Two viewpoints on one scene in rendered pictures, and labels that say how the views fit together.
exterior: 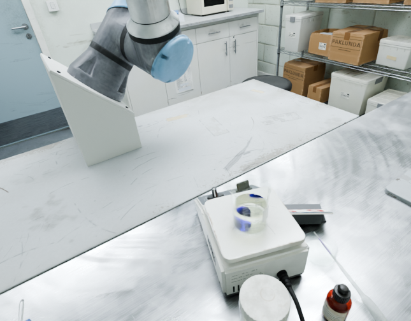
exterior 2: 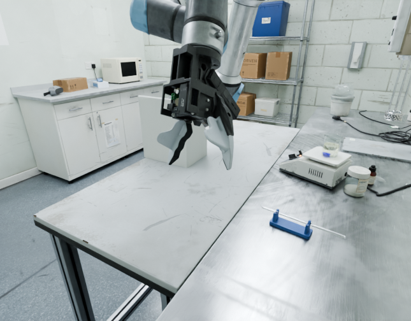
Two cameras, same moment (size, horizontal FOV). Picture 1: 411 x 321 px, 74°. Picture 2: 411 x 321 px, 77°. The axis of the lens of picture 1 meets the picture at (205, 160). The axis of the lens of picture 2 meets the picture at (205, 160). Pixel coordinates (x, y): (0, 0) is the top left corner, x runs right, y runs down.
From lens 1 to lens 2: 0.73 m
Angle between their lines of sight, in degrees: 29
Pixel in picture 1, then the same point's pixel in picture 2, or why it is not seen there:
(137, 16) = (230, 72)
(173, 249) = (290, 184)
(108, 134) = (197, 144)
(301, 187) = not seen: hidden behind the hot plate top
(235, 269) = (338, 170)
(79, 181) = (194, 174)
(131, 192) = (235, 172)
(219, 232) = (323, 159)
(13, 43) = not seen: outside the picture
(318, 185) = not seen: hidden behind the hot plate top
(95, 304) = (285, 206)
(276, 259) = (346, 165)
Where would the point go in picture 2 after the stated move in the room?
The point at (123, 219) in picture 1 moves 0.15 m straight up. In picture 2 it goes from (249, 181) to (252, 139)
